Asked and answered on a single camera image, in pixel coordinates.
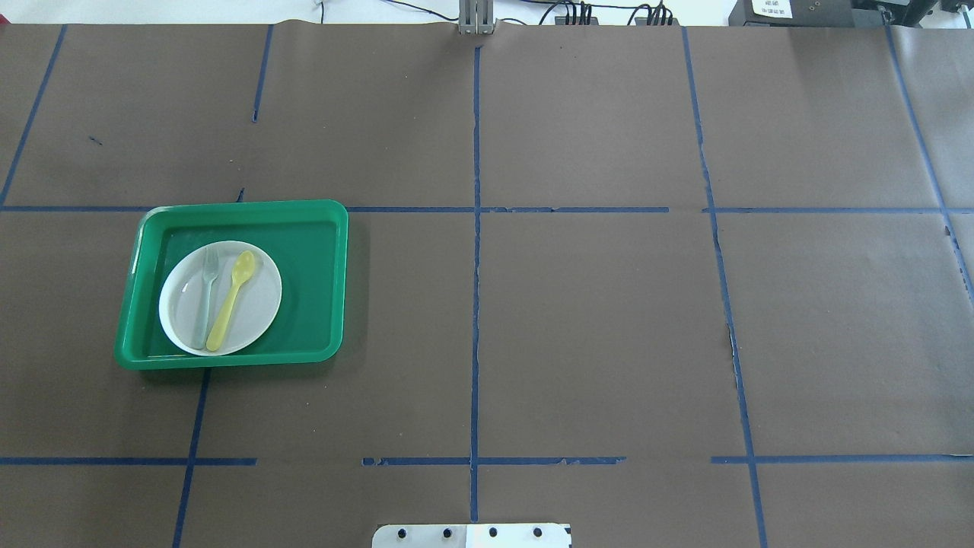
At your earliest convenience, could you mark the yellow plastic spoon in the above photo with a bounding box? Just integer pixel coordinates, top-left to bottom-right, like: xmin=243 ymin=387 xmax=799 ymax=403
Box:
xmin=205 ymin=250 xmax=256 ymax=352

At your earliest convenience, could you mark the left black usb hub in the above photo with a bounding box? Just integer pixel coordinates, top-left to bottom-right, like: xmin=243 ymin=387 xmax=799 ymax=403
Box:
xmin=552 ymin=1 xmax=598 ymax=27

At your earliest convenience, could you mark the black usb hub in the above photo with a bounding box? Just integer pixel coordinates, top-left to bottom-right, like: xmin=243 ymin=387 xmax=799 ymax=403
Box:
xmin=627 ymin=1 xmax=679 ymax=27
xmin=552 ymin=1 xmax=598 ymax=27

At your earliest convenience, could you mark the white round plate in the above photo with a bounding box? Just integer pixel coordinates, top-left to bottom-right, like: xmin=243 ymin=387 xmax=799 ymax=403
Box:
xmin=157 ymin=241 xmax=283 ymax=357

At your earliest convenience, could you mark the green plastic tray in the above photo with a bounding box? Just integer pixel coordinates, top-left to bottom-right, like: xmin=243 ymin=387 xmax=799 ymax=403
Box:
xmin=114 ymin=200 xmax=349 ymax=371

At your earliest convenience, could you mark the translucent grey plastic fork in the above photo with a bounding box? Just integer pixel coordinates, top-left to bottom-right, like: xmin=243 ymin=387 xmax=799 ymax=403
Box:
xmin=192 ymin=244 xmax=221 ymax=349

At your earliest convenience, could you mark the right black usb hub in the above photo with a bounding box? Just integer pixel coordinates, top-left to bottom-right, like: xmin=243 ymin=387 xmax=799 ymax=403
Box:
xmin=627 ymin=1 xmax=679 ymax=27

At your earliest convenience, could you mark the black computer box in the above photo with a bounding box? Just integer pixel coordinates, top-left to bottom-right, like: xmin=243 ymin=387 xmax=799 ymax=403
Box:
xmin=727 ymin=1 xmax=886 ymax=28

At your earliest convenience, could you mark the grey aluminium profile post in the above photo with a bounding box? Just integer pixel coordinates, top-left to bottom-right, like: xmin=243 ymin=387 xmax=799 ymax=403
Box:
xmin=458 ymin=0 xmax=497 ymax=36

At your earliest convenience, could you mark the white camera pole base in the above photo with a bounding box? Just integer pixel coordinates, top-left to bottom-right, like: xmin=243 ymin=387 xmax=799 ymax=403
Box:
xmin=371 ymin=523 xmax=573 ymax=547

